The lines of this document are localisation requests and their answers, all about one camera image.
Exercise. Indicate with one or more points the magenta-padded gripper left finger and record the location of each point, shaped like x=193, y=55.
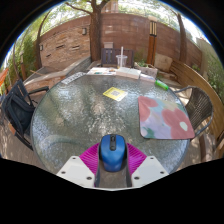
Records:
x=78, y=169

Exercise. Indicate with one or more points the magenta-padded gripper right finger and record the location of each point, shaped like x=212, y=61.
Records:
x=148, y=169

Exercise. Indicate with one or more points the blue and black computer mouse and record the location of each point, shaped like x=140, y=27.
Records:
x=113, y=155

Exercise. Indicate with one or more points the floral print mouse pad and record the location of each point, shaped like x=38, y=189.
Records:
x=165, y=117

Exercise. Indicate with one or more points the dark wicker armchair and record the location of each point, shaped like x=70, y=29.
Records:
x=199, y=106

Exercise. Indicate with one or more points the yellow square card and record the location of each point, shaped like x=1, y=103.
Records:
x=115, y=93

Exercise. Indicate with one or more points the green plastic bottle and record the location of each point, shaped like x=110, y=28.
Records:
x=162, y=85

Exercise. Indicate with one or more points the black metal chair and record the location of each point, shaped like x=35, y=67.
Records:
x=39, y=90

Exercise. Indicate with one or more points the thin white booklet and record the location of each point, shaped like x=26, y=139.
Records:
x=147, y=78

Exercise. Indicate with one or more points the white patterned paper strip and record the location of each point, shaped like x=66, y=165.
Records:
x=73, y=78

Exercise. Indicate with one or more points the concrete planter with plants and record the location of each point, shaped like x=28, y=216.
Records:
x=148, y=70

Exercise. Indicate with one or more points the curved wooden slat bench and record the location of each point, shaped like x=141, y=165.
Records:
x=196, y=81

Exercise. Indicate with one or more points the colourful open magazine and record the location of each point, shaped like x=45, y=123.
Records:
x=101, y=71

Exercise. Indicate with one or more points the pale stone block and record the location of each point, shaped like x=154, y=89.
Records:
x=163, y=62

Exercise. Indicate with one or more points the clear plastic cup with straw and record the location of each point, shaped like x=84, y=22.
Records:
x=121, y=61

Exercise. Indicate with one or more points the dark wooden slatted chair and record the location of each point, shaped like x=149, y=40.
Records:
x=109, y=56

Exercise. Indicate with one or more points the large forked tree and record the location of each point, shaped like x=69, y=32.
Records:
x=95, y=36

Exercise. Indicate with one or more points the slim leaning tree trunk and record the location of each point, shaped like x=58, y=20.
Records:
x=182, y=36

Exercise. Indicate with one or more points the wooden garden lamp post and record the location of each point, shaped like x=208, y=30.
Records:
x=152, y=43

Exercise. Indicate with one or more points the wall lantern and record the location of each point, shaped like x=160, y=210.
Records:
x=84, y=31

